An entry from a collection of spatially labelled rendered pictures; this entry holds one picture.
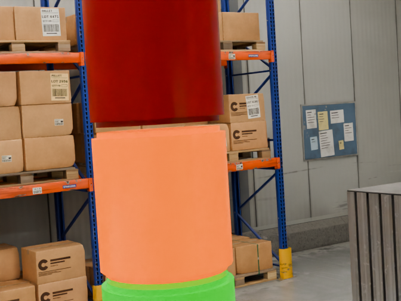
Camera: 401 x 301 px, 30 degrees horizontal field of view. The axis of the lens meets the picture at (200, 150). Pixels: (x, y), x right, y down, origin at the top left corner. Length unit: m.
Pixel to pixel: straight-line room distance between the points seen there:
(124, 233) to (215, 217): 0.03
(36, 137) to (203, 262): 8.05
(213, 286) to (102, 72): 0.09
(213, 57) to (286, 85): 11.55
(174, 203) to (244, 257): 9.54
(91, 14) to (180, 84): 0.04
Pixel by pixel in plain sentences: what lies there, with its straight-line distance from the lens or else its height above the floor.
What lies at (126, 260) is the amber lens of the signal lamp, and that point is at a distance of 0.26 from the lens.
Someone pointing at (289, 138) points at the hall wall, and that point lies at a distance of 11.82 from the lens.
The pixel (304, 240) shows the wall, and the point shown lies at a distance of 11.93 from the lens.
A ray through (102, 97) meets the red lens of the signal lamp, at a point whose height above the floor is 2.28.
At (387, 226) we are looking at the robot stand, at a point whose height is 1.94.
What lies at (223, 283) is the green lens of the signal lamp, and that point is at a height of 2.21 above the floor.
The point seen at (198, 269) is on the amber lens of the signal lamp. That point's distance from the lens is 0.26.
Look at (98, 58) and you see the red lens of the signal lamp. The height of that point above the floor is 2.30.
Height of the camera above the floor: 2.27
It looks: 3 degrees down
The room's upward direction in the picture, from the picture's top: 4 degrees counter-clockwise
